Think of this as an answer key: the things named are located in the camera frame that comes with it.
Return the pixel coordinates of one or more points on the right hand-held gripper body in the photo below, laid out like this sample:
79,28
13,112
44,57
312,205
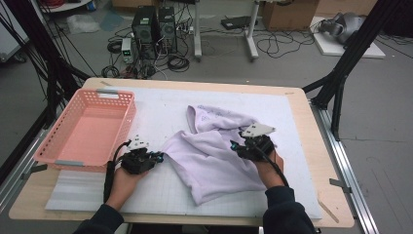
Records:
256,148

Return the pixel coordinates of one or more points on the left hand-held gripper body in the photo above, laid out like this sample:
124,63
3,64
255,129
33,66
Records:
138,161

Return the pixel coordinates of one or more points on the lilac patterned towel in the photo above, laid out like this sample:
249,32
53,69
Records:
201,162

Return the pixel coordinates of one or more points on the pink plastic basket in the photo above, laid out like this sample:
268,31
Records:
91,136

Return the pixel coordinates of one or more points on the person's left hand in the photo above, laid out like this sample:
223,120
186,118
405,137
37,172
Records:
125,187

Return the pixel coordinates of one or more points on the person's right hand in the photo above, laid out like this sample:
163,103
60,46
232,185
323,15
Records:
271,175

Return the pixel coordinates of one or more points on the white grid foam mat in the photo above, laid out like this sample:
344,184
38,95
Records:
227,97

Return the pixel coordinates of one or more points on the thin wooden stick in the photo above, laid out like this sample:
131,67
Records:
328,211

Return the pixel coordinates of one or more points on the white bench power supply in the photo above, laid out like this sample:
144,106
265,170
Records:
126,48

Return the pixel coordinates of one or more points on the black flat box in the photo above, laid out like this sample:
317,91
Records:
237,22

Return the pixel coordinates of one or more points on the white floor board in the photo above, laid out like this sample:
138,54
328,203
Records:
331,48

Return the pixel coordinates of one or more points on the white power strip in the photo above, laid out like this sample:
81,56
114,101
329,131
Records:
185,30

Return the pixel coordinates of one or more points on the black computer tower green label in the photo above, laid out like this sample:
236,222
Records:
144,29

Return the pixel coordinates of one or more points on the cardboard box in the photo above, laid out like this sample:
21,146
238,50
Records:
133,3
289,16
344,6

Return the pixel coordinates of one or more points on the teal sheet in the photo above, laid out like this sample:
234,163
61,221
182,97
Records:
112,20

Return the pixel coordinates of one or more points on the clear plastic bag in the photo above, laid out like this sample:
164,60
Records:
82,24

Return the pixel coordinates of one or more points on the grey rounded machine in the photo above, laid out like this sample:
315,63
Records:
344,27

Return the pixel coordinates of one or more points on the white round table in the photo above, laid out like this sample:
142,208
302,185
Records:
65,6

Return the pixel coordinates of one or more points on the white cabinet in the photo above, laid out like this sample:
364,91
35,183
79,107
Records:
9,35

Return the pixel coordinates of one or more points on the grey metal bracket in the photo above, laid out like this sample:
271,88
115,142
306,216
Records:
35,169
339,184

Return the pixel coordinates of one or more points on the aluminium rail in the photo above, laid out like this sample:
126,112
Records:
16,183
347,182

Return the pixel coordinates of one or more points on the white desk frame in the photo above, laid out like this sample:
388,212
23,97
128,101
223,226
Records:
197,32

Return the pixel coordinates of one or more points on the black metal frame stand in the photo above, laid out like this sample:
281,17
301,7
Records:
357,42
42,48

